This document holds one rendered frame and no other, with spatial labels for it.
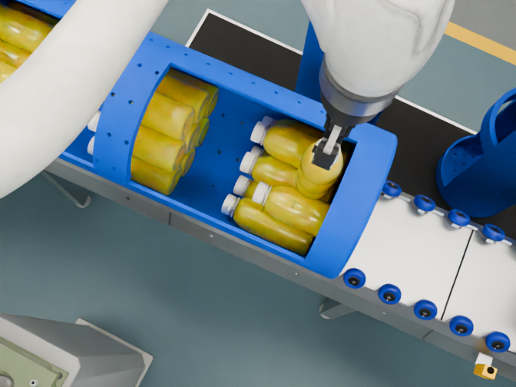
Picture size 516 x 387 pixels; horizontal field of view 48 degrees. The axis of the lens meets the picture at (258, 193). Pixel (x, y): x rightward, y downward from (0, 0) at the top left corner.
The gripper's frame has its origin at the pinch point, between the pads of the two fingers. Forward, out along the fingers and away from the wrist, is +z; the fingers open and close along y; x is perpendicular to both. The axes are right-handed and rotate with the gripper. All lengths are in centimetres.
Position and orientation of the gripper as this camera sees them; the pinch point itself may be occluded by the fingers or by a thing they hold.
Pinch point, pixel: (329, 143)
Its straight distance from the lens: 85.7
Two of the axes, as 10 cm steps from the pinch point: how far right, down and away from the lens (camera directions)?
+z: -0.3, 2.6, 9.7
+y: 4.1, -8.8, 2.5
